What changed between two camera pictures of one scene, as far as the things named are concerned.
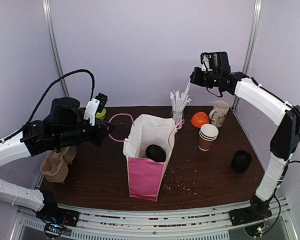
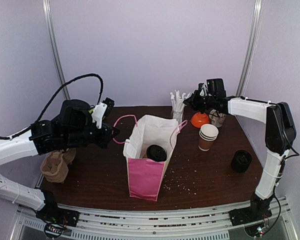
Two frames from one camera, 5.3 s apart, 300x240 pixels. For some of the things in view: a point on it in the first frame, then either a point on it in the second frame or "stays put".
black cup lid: [156, 152] stays put
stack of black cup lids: [241, 161] stays put
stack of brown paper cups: [208, 134] stays put
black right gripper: [195, 77] → [196, 100]
